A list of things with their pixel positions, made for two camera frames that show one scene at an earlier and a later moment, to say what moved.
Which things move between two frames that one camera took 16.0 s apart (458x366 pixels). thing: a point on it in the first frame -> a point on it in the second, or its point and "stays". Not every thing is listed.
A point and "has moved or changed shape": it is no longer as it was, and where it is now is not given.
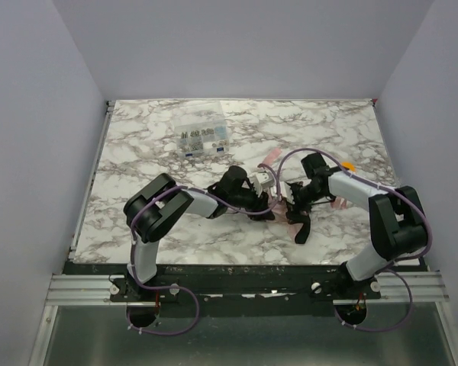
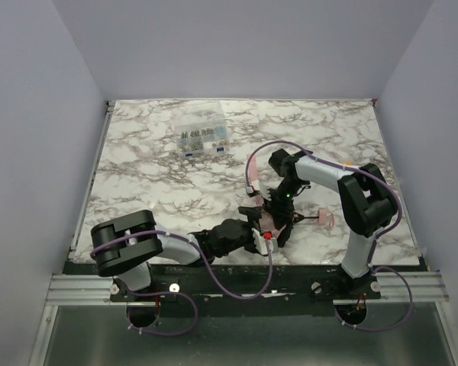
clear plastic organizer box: [201, 129] stays
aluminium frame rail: [69, 290] stays
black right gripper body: [297, 206] -> [281, 208]
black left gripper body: [257, 203] -> [248, 227]
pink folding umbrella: [280, 207] has moved or changed shape
